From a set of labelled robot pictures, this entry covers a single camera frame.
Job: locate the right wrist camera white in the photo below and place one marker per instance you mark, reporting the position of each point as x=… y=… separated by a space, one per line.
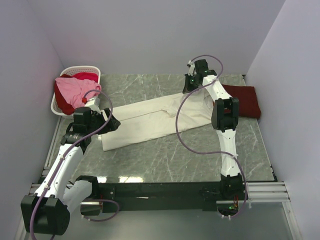
x=191 y=68

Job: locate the pink t-shirt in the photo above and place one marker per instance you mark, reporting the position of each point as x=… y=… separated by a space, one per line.
x=70 y=91

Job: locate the aluminium frame rail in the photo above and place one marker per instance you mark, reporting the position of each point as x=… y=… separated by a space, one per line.
x=259 y=192

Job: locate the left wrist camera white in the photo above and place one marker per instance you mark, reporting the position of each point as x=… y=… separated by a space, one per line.
x=93 y=103

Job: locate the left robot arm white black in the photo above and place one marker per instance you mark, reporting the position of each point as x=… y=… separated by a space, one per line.
x=49 y=208

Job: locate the white plastic laundry basket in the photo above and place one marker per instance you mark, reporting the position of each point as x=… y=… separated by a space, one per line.
x=72 y=71

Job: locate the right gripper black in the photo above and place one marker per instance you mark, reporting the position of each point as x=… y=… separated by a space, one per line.
x=187 y=88

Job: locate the black base beam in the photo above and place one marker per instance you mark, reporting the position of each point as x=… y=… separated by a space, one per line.
x=143 y=196

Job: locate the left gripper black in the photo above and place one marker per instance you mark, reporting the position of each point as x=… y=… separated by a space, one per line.
x=112 y=125

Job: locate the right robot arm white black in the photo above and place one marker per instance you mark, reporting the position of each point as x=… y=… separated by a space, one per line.
x=224 y=119

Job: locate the cream white t-shirt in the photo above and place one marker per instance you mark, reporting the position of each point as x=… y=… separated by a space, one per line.
x=155 y=118

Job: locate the folded maroon t-shirt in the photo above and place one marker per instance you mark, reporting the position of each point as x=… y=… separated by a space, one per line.
x=248 y=102

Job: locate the red t-shirt in basket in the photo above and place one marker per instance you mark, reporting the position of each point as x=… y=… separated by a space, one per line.
x=81 y=76

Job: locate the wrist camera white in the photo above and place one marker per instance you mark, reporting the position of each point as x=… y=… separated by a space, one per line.
x=191 y=68
x=93 y=103

